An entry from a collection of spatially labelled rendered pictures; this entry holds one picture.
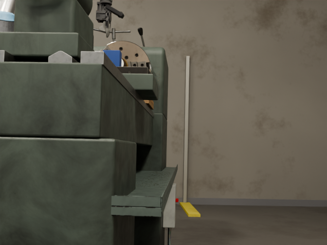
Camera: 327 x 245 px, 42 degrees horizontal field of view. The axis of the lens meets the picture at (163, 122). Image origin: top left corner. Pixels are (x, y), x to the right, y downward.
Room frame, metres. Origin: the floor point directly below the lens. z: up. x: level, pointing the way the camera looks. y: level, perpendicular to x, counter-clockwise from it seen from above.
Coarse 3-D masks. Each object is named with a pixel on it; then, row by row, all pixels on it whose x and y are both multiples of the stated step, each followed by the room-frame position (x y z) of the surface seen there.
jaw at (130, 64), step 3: (129, 63) 2.17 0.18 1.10; (132, 63) 2.19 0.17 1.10; (135, 63) 2.19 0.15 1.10; (138, 63) 2.21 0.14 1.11; (141, 63) 2.21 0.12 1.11; (144, 63) 2.21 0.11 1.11; (147, 63) 2.25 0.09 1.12; (129, 66) 2.17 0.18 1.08; (132, 66) 2.19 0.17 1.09; (135, 66) 2.19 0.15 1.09; (138, 66) 2.21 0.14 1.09; (141, 66) 2.21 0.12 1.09; (144, 66) 2.21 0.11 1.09; (147, 66) 2.25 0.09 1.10
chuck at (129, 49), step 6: (114, 42) 2.25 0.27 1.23; (120, 42) 2.25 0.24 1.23; (126, 42) 2.25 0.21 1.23; (114, 48) 2.25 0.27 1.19; (120, 48) 2.25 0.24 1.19; (126, 48) 2.25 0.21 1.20; (132, 48) 2.25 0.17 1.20; (138, 48) 2.25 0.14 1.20; (126, 54) 2.25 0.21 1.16; (132, 54) 2.25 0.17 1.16; (138, 54) 2.26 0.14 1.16; (144, 54) 2.25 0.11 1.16; (126, 60) 2.25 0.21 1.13; (132, 60) 2.25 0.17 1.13; (138, 60) 2.25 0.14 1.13; (144, 60) 2.25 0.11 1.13; (150, 66) 2.28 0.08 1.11; (150, 72) 2.25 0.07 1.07
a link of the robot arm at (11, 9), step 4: (0, 0) 2.21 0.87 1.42; (4, 0) 2.20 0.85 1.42; (8, 0) 2.20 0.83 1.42; (12, 0) 2.22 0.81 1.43; (0, 4) 2.20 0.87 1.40; (4, 4) 2.20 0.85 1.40; (8, 4) 2.20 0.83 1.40; (12, 4) 2.22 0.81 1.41; (0, 8) 2.20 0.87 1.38; (4, 8) 2.20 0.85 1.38; (8, 8) 2.21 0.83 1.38; (12, 8) 2.22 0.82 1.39; (12, 12) 2.23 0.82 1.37
